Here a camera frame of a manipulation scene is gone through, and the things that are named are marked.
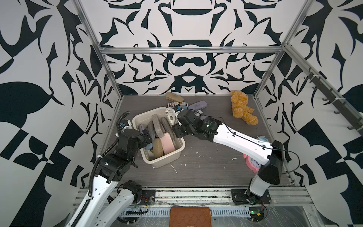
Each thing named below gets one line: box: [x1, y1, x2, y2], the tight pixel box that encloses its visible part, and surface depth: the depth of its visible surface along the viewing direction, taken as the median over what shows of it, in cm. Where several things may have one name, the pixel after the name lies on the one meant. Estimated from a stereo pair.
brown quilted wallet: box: [169, 206, 213, 227], surface depth 69 cm
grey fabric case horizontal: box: [151, 113, 165, 139], surface depth 83 cm
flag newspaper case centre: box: [194, 109, 204, 117], surface depth 107 cm
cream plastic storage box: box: [132, 106, 186, 169], surface depth 85 cm
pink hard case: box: [159, 132, 176, 155], surface depth 87 cm
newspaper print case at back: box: [166, 101, 189, 109], surface depth 113 cm
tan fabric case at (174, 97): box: [164, 91, 185, 103], surface depth 118 cm
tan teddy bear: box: [230, 90, 259, 126], surface depth 104 cm
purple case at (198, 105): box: [187, 100, 208, 111], surface depth 113 cm
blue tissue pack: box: [256, 135, 269, 143], surface depth 91 cm
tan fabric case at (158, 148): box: [152, 137, 165, 158], surface depth 84 cm
